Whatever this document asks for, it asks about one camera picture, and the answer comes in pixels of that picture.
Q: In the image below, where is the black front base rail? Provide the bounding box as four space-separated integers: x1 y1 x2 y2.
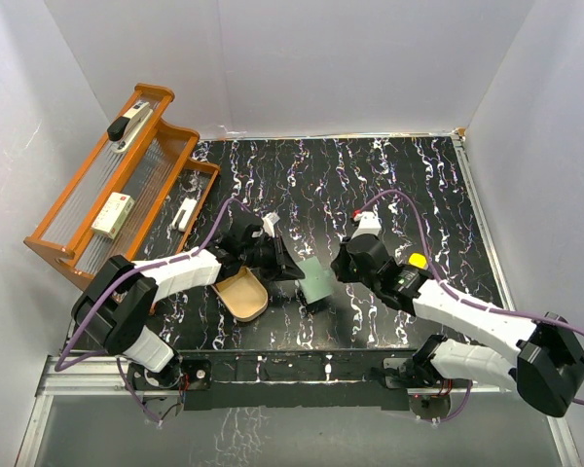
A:
126 349 473 413

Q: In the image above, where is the orange wooden shelf rack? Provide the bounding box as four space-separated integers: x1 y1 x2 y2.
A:
24 83 220 290

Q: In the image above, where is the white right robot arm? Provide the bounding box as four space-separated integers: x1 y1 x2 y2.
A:
331 233 584 417

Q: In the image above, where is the black and white stapler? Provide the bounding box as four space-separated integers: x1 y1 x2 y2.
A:
107 100 153 154

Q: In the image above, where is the tan oval wooden tray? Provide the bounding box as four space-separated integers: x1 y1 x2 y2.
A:
212 267 269 322

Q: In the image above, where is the white small clip object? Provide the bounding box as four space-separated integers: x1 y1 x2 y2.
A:
171 198 198 233

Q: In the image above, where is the mint green card holder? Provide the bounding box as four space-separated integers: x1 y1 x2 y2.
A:
296 257 333 305

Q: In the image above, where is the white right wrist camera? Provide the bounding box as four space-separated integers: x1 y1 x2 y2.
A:
351 210 382 238

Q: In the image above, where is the yellow eraser block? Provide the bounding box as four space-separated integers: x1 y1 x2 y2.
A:
408 253 428 269

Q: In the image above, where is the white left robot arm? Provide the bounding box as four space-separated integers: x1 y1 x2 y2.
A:
72 215 305 388

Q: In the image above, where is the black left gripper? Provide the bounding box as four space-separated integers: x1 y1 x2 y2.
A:
239 233 305 282

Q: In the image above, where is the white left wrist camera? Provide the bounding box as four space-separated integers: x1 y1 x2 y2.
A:
262 212 279 237

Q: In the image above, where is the white small cardboard box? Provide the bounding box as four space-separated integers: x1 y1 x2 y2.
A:
91 192 134 239

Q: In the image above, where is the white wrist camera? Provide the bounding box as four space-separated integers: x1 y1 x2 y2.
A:
351 210 382 238
262 212 279 237

